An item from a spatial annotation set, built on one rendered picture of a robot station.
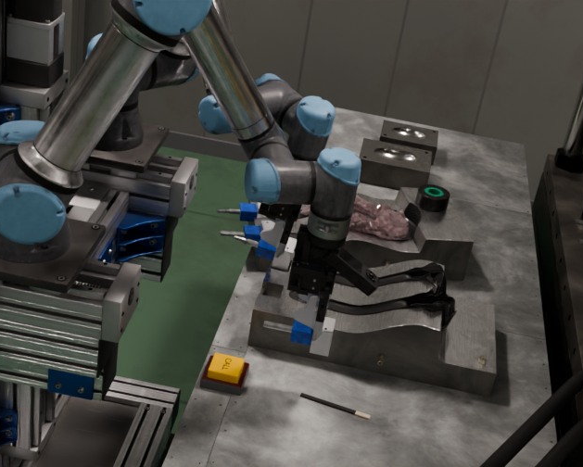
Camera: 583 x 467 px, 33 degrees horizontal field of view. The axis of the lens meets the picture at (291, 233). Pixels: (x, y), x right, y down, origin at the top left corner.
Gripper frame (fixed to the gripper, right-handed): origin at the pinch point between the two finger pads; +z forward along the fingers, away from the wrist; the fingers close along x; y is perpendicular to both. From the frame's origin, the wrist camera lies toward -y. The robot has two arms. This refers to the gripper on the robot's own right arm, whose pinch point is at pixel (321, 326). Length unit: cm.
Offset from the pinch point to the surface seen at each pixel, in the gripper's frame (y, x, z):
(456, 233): -26, -56, 4
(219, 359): 18.0, 1.4, 11.4
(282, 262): 11.4, -26.6, 4.1
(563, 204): -59, -112, 16
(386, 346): -13.4, -10.0, 8.0
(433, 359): -22.9, -10.0, 8.7
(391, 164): -8, -96, 8
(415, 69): -12, -263, 37
